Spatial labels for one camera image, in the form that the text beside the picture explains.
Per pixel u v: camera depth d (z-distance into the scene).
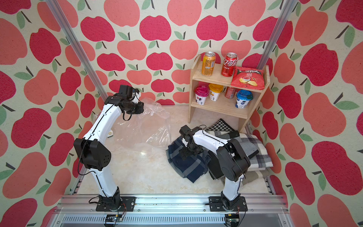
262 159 0.80
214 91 0.89
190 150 0.77
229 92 0.93
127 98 0.67
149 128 1.08
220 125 1.04
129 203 0.75
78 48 0.86
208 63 0.72
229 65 0.70
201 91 0.86
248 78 0.70
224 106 0.94
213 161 0.82
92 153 0.49
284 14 0.72
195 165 0.86
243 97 0.84
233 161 0.48
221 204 0.68
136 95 0.73
